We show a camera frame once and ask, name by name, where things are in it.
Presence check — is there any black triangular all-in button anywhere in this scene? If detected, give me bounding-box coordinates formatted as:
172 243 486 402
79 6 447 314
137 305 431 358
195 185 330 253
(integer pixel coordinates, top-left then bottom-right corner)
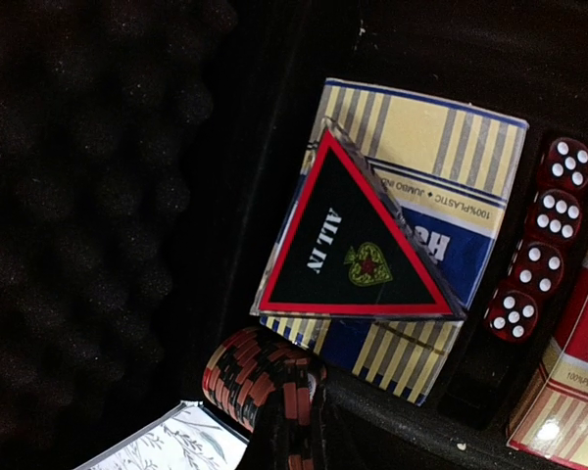
250 118 466 321

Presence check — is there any red translucent die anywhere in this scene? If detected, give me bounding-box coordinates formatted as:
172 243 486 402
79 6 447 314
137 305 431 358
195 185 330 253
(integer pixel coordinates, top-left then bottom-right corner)
524 189 583 246
484 288 539 344
537 137 588 195
509 239 564 299

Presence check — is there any blue Texas Hold'em card deck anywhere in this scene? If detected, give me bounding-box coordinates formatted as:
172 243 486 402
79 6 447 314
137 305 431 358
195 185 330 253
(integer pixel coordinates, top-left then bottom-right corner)
261 78 529 405

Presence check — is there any red black poker chip stack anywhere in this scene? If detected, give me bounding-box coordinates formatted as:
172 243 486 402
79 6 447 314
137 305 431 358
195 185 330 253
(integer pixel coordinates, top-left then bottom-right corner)
202 326 327 469

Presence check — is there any red Texas Hold'em card deck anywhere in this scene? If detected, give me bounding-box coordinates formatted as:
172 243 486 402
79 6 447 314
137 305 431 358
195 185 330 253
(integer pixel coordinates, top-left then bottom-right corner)
507 251 588 469

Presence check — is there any floral patterned table mat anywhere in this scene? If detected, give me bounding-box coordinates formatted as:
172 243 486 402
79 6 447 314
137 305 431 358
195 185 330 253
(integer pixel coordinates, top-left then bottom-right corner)
79 400 248 470

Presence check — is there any aluminium poker case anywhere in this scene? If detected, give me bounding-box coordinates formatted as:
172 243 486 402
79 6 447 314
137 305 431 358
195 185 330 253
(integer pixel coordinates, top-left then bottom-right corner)
0 1 588 469

